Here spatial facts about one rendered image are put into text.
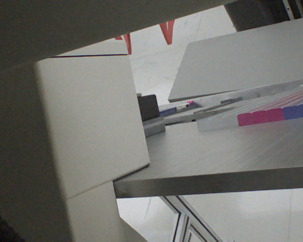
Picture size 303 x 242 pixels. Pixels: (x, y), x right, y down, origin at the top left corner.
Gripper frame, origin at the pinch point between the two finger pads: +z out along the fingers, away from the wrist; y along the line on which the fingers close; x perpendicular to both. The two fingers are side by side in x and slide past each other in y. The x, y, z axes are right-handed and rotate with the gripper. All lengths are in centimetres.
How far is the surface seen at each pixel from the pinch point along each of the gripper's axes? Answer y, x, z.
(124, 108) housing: 30, -56, 3
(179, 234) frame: -20, 25, 55
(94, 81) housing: 30, -58, 1
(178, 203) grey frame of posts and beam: -20, 28, 47
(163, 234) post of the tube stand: -47, 55, 72
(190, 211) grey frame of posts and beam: -20, 34, 53
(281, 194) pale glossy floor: -2, 68, 63
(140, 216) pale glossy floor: -61, 63, 68
